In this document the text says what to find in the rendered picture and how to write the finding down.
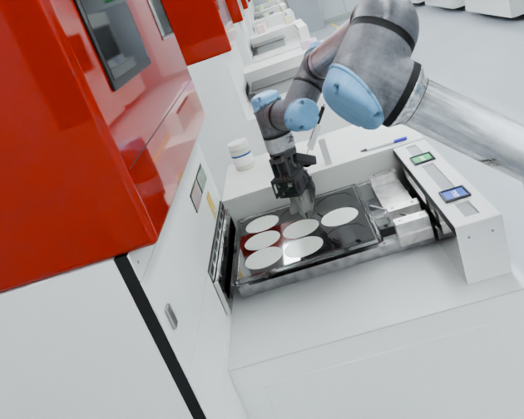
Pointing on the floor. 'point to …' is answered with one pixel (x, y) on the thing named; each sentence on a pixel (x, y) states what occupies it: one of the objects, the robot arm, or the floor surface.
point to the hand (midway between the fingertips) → (307, 213)
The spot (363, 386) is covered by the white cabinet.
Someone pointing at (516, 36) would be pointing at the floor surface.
